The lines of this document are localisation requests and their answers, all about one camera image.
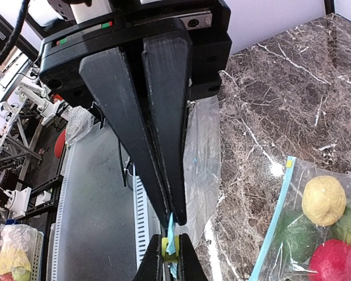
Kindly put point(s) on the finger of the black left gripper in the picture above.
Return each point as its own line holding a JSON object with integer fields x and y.
{"x": 108, "y": 78}
{"x": 167, "y": 65}

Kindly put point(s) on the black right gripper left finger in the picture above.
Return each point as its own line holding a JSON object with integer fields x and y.
{"x": 151, "y": 267}

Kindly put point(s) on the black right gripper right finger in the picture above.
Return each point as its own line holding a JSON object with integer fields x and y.
{"x": 189, "y": 267}

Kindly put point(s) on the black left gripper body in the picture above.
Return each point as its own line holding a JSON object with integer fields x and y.
{"x": 126, "y": 25}

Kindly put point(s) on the small clear zip bag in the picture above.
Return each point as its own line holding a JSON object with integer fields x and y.
{"x": 202, "y": 167}

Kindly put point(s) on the dark green toy pepper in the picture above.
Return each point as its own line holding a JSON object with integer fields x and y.
{"x": 296, "y": 236}

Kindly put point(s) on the large clear zip bag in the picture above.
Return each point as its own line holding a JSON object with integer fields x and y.
{"x": 270, "y": 264}

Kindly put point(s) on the red toy apple large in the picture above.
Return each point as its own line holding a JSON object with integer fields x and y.
{"x": 331, "y": 261}

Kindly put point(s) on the white slotted cable duct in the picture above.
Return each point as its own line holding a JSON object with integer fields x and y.
{"x": 141, "y": 219}

